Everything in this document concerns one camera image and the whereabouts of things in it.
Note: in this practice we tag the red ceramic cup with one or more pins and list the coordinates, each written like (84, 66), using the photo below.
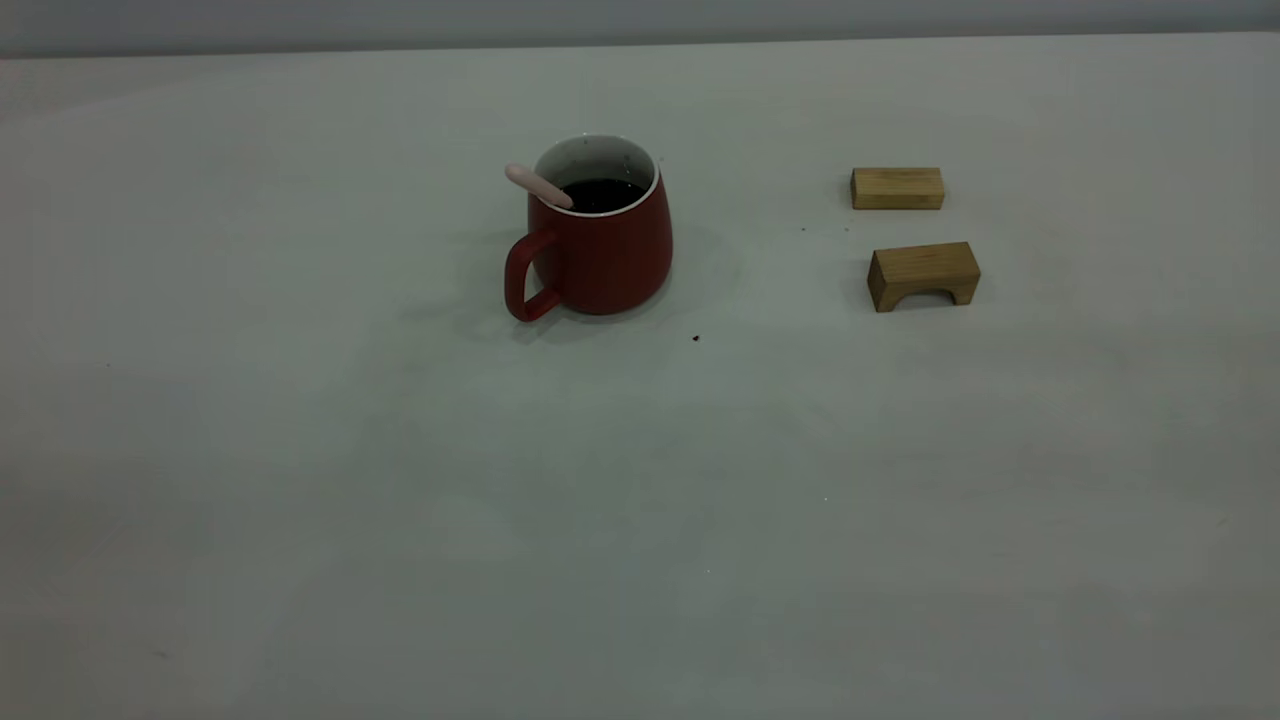
(610, 265)

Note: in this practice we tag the dark brown coffee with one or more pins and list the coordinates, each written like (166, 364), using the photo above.
(605, 195)

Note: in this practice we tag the arched wooden block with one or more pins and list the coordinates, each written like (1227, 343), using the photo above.
(920, 265)

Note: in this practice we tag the flat rectangular wooden block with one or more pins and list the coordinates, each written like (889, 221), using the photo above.
(895, 189)

